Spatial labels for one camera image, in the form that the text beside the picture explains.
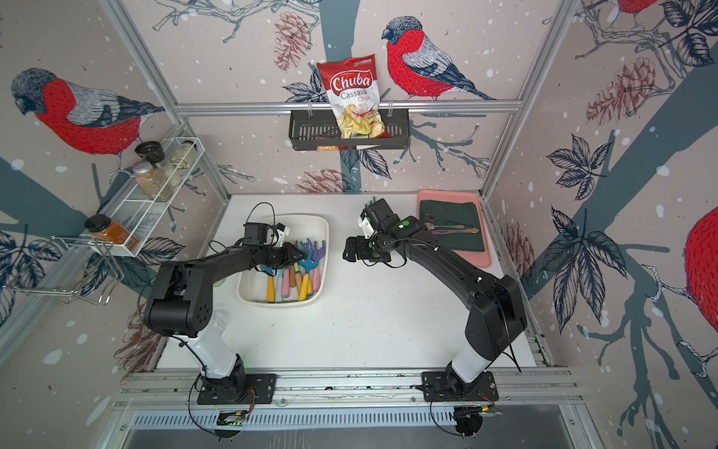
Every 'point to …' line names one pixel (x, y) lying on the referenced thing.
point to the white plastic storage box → (252, 285)
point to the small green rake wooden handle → (370, 202)
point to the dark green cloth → (450, 212)
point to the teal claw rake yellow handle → (308, 287)
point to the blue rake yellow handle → (303, 295)
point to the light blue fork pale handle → (279, 282)
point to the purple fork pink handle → (285, 282)
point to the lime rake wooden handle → (292, 276)
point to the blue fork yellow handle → (271, 283)
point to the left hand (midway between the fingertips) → (307, 250)
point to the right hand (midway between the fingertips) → (354, 254)
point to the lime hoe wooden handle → (298, 281)
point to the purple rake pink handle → (318, 255)
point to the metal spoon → (459, 228)
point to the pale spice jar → (184, 155)
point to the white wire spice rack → (130, 222)
